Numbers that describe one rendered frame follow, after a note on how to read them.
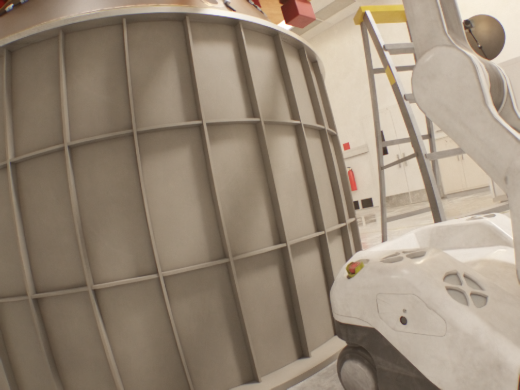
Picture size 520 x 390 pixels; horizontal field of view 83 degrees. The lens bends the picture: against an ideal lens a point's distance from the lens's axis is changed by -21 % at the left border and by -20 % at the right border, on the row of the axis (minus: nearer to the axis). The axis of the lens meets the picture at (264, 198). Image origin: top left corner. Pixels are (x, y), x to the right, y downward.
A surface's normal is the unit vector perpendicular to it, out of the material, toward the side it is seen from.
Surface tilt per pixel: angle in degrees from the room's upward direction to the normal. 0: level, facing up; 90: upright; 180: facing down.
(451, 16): 97
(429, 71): 90
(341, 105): 90
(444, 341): 90
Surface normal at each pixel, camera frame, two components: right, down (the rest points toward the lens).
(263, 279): 0.57, -0.15
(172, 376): 0.30, -0.11
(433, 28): -0.76, 0.14
